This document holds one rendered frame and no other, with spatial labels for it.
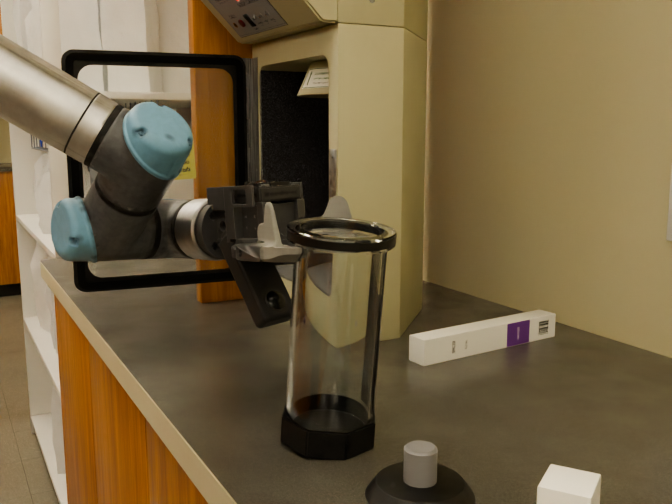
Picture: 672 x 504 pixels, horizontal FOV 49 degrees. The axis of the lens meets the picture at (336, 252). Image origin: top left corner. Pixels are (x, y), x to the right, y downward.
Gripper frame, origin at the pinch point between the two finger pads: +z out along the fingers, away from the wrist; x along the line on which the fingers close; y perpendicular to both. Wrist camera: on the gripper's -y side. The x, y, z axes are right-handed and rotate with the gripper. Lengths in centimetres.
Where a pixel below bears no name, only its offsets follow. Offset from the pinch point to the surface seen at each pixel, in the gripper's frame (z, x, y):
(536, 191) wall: -19, 66, 3
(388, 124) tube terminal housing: -21.4, 31.8, 14.7
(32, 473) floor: -221, 44, -94
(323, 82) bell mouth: -31.9, 28.9, 22.1
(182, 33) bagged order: -149, 78, 55
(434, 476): 15.7, -5.0, -17.6
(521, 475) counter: 15.2, 8.1, -21.9
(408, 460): 14.3, -6.6, -16.0
